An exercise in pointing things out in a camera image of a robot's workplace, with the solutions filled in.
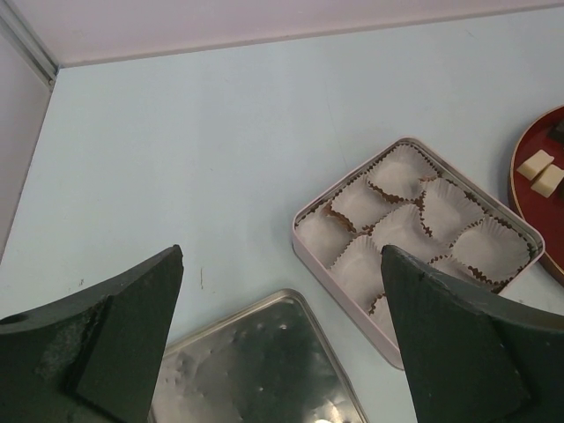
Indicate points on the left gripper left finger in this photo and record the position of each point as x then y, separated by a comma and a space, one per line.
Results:
93, 356

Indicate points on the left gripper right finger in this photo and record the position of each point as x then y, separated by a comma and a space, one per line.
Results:
471, 355

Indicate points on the red round plate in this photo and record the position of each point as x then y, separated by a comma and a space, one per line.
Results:
545, 214

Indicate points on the pink chocolate tin box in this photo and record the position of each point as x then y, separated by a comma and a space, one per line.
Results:
408, 196

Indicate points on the white chocolate block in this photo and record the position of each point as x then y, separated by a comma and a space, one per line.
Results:
548, 181
535, 165

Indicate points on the silver tin lid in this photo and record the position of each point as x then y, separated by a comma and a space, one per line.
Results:
269, 362

